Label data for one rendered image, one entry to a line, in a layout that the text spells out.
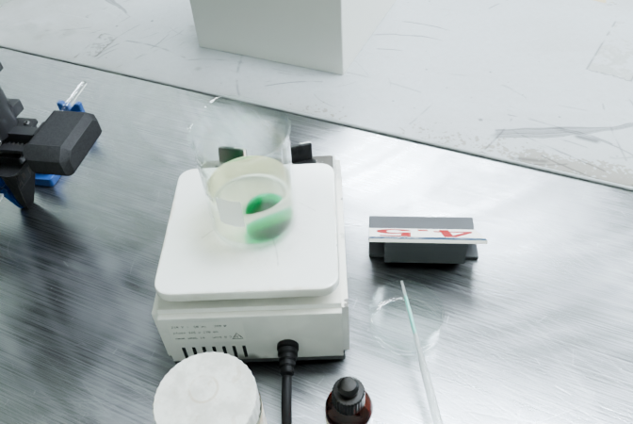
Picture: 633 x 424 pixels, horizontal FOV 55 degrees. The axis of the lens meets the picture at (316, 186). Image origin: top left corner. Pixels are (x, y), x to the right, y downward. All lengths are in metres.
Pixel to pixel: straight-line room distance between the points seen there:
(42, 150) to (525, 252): 0.40
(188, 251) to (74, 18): 0.57
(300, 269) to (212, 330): 0.07
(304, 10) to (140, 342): 0.39
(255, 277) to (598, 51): 0.54
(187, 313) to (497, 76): 0.46
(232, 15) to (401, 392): 0.48
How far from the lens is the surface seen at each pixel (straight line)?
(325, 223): 0.42
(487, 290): 0.50
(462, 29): 0.81
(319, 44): 0.71
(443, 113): 0.66
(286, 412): 0.41
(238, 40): 0.76
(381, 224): 0.53
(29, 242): 0.60
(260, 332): 0.42
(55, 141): 0.52
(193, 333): 0.43
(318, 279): 0.39
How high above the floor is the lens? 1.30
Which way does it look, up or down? 44 degrees down
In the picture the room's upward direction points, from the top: 4 degrees counter-clockwise
